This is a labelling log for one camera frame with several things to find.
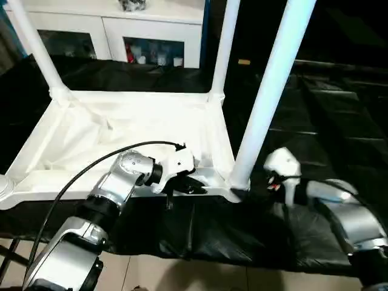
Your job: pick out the white plastic table top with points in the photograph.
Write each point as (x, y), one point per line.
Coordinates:
(136, 121)

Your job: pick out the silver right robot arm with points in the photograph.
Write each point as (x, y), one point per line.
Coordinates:
(354, 221)

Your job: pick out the black table mat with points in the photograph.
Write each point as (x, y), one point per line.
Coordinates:
(242, 230)

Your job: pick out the small yellow tag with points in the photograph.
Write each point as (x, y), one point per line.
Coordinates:
(244, 62)

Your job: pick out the black long bar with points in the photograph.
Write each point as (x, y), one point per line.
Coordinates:
(333, 64)

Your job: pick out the white glass-door cabinet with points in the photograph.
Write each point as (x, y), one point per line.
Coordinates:
(112, 36)

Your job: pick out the black white patterned ornament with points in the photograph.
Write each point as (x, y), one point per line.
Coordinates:
(133, 4)

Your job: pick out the grey curtain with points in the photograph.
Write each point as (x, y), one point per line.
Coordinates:
(7, 45)

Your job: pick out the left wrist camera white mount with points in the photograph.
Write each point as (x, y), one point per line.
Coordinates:
(179, 160)

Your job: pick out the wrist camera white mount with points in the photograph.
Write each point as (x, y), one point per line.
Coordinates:
(283, 160)
(179, 160)

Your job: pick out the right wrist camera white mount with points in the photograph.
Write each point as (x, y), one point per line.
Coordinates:
(283, 160)

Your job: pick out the black folding table frame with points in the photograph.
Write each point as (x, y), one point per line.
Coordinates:
(9, 257)

